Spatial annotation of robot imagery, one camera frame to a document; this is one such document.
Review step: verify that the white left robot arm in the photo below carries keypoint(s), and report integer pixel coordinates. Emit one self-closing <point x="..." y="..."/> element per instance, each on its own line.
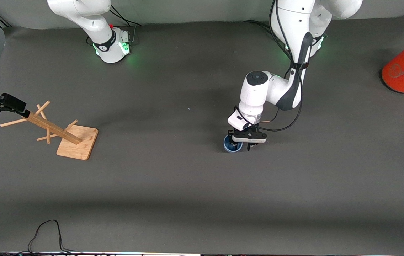
<point x="287" y="28"/>

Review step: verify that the dark grey table mat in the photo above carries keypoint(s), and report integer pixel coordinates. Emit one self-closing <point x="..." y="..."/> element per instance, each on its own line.
<point x="202" y="185"/>

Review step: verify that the light blue cup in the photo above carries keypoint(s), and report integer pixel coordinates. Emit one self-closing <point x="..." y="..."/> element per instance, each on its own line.
<point x="226" y="145"/>

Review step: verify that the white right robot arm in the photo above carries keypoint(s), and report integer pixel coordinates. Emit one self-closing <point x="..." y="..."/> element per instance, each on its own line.
<point x="91" y="21"/>

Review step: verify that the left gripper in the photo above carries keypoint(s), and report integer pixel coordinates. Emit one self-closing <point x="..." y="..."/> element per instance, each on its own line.
<point x="252" y="129"/>

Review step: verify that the wooden cup rack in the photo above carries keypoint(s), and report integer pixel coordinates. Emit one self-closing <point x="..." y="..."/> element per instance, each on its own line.
<point x="77" y="142"/>

